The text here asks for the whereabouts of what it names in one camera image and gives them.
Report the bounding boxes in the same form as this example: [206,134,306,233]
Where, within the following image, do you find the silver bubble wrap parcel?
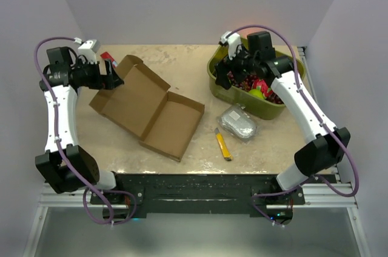
[217,104,259,142]

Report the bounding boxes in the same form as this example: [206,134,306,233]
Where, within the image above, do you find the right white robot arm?
[215,32,350,204]

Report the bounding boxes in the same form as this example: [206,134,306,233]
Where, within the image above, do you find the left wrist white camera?
[78,39,101,64]

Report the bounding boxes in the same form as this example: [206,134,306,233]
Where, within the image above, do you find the yellow utility knife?
[215,128,233,161]

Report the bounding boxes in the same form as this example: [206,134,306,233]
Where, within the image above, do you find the brown cardboard express box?
[90,55,205,161]

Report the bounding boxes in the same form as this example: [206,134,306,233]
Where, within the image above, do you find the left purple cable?
[33,36,139,226]

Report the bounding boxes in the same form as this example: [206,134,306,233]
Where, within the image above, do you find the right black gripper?
[215,42,259,90]

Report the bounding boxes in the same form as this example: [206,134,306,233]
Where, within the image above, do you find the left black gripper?
[72,58,123,90]

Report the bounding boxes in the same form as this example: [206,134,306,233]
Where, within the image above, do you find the aluminium rail frame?
[39,46,358,209]

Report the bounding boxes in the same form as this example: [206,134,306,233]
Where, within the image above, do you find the small dark red grapes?
[266,93,283,105]

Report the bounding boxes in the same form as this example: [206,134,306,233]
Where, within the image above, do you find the green lime front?
[249,89,265,99]

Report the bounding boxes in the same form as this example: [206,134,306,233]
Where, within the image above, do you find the purple cable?
[33,36,139,226]
[230,24,360,227]

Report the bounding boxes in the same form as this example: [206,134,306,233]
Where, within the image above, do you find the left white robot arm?
[35,40,125,204]

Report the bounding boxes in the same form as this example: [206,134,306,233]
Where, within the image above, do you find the olive green plastic bin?
[207,32,294,120]

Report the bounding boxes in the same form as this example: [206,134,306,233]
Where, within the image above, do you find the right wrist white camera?
[219,32,243,60]

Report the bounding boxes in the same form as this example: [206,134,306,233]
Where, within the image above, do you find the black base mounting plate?
[105,174,305,221]

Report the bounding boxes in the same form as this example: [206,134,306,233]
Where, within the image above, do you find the dark red grape bunch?
[227,72,258,92]

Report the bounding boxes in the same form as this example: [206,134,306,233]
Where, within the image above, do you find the pink dragon fruit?
[251,79,273,99]

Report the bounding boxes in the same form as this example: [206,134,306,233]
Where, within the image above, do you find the wrist white camera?
[78,39,101,64]
[219,32,243,60]

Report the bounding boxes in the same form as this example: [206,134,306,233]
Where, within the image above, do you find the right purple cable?
[230,24,360,227]

